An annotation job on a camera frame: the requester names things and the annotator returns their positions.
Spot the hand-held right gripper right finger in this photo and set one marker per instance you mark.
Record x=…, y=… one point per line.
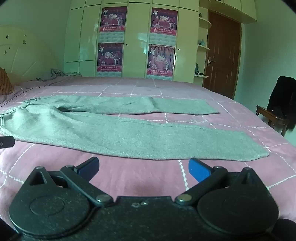
x=198, y=167

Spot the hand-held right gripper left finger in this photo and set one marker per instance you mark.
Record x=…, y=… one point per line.
x=89, y=165

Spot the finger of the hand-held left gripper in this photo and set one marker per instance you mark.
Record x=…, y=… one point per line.
x=7, y=141

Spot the grey pants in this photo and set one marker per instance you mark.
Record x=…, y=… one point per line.
x=104, y=136

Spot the bed with pink checked sheet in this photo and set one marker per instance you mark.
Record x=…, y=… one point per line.
x=138, y=178

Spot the orange patterned pillow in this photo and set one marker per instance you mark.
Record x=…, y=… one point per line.
x=5, y=82

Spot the crumpled grey cloth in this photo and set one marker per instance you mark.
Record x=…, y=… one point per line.
x=57, y=74

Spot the wooden chair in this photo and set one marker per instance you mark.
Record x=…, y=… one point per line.
x=270, y=115

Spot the pale green headboard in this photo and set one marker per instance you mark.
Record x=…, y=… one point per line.
x=25, y=53

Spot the dark garment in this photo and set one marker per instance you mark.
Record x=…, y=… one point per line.
x=283, y=97

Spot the brown wooden door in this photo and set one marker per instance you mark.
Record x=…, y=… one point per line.
x=223, y=53

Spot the small teal ornament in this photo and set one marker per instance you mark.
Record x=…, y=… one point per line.
x=202, y=42

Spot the pale green wardrobe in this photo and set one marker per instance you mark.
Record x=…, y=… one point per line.
x=138, y=46

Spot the pale green overhead cabinet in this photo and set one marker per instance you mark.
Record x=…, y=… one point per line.
x=231, y=7

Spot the red wall poster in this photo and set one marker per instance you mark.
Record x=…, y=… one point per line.
x=113, y=19
x=109, y=56
x=164, y=20
x=161, y=60

